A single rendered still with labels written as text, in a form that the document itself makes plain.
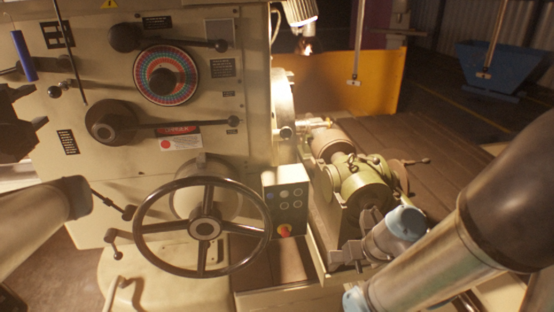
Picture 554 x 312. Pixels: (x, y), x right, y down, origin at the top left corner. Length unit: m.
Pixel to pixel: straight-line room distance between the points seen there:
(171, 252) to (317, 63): 2.58
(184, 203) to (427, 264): 0.69
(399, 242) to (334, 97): 3.14
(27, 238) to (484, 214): 0.44
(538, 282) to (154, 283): 1.53
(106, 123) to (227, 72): 0.35
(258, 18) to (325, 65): 2.73
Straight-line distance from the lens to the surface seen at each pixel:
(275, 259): 1.64
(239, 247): 1.70
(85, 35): 0.88
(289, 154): 1.08
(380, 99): 3.97
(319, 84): 3.55
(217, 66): 0.82
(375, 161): 1.09
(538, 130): 0.31
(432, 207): 1.50
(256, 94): 0.86
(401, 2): 6.80
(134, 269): 1.79
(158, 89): 0.76
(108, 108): 0.90
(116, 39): 0.79
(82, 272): 2.81
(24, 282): 3.02
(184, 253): 1.73
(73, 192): 0.55
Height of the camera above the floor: 1.89
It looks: 28 degrees down
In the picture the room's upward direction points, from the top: 1 degrees counter-clockwise
